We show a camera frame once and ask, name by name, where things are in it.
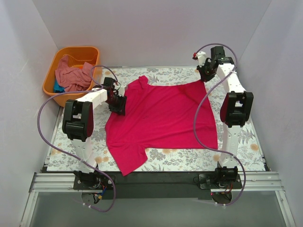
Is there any magenta t shirt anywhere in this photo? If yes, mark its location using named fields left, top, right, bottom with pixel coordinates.
left=105, top=76, right=218, bottom=176

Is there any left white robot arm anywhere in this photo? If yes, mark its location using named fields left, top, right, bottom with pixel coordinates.
left=62, top=77, right=127, bottom=189

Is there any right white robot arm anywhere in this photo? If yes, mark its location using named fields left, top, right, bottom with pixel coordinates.
left=193, top=45, right=254, bottom=192

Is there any salmon pink t shirt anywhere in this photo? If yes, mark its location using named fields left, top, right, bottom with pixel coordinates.
left=55, top=55, right=93, bottom=92

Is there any teal garment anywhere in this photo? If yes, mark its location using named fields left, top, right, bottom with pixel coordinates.
left=53, top=79, right=65, bottom=93

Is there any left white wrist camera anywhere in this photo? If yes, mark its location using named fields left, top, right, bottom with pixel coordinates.
left=118, top=86, right=128, bottom=97

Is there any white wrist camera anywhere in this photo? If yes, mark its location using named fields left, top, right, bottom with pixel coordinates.
left=118, top=86, right=128, bottom=97
left=192, top=51, right=207, bottom=67

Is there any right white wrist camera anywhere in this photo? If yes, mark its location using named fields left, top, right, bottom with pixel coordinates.
left=192, top=51, right=207, bottom=67

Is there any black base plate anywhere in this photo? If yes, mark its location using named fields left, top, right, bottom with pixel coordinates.
left=73, top=171, right=243, bottom=200

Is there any aluminium frame rail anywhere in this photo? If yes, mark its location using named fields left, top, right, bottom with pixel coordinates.
left=21, top=172, right=295, bottom=227

